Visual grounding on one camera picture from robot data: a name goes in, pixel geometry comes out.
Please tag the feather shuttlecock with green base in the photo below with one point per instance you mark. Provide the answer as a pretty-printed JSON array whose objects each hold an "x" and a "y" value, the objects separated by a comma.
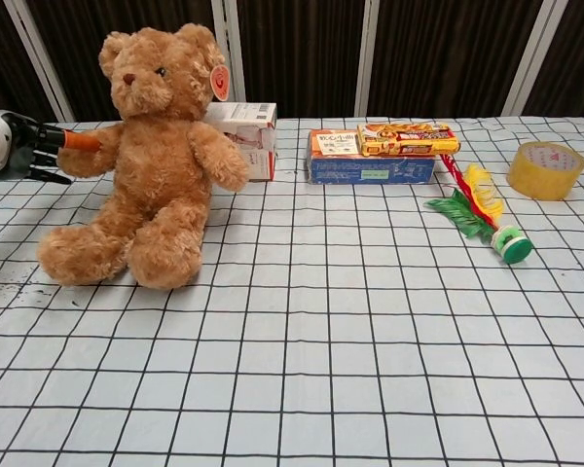
[{"x": 477, "y": 214}]

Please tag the yellow snack package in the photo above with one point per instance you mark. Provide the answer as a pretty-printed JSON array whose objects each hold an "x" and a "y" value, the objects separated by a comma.
[{"x": 409, "y": 138}]

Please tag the brown teddy bear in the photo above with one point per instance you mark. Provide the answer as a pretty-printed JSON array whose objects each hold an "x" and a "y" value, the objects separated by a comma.
[{"x": 156, "y": 160}]

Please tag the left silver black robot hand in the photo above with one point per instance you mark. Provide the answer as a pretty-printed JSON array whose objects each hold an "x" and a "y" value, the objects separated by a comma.
[{"x": 10, "y": 143}]

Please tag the clear yellowish tape roll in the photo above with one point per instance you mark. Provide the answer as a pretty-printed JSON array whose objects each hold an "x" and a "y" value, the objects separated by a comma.
[{"x": 545, "y": 172}]

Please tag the white black checked tablecloth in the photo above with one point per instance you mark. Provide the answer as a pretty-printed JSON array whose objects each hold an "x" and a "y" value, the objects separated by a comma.
[{"x": 321, "y": 316}]

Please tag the white cardboard box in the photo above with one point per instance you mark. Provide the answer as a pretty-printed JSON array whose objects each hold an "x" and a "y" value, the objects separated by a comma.
[{"x": 255, "y": 141}]

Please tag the blue cardboard box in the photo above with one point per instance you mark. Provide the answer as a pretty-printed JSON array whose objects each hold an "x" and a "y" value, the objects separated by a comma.
[{"x": 370, "y": 168}]

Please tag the white metal frame post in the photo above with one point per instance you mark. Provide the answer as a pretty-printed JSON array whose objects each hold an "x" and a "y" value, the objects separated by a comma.
[
  {"x": 229, "y": 48},
  {"x": 367, "y": 58},
  {"x": 44, "y": 63},
  {"x": 525, "y": 58}
]

